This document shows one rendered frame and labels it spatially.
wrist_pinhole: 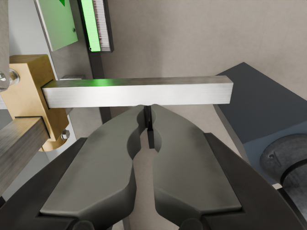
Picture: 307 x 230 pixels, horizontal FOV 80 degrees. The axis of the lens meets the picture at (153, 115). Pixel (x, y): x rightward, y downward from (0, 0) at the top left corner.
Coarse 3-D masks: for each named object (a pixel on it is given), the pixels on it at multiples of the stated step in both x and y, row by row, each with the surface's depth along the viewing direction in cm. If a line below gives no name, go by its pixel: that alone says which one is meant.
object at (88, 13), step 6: (84, 0) 32; (90, 0) 32; (84, 6) 33; (90, 6) 33; (84, 12) 33; (90, 12) 33; (90, 18) 34; (90, 24) 34; (90, 30) 34; (96, 30) 35; (90, 36) 35; (96, 36) 35; (90, 42) 36; (96, 42) 36; (96, 48) 36
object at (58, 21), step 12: (36, 0) 24; (48, 0) 26; (48, 12) 26; (60, 12) 29; (48, 24) 26; (60, 24) 29; (72, 24) 33; (48, 36) 26; (60, 36) 29; (72, 36) 33
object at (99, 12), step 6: (96, 0) 32; (102, 0) 32; (96, 6) 33; (102, 6) 33; (96, 12) 33; (102, 12) 33; (96, 18) 34; (102, 18) 33; (102, 24) 34; (102, 30) 34; (102, 36) 35; (102, 42) 36; (108, 42) 36; (102, 48) 36; (108, 48) 36
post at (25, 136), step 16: (16, 128) 23; (32, 128) 23; (0, 144) 20; (16, 144) 21; (32, 144) 23; (0, 160) 18; (16, 160) 20; (0, 176) 18; (16, 176) 20; (0, 192) 18
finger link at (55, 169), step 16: (80, 144) 9; (64, 160) 8; (48, 176) 7; (16, 192) 6; (32, 192) 6; (48, 192) 6; (0, 208) 6; (16, 208) 6; (32, 208) 6; (0, 224) 5; (16, 224) 5; (32, 224) 5; (48, 224) 5; (64, 224) 5
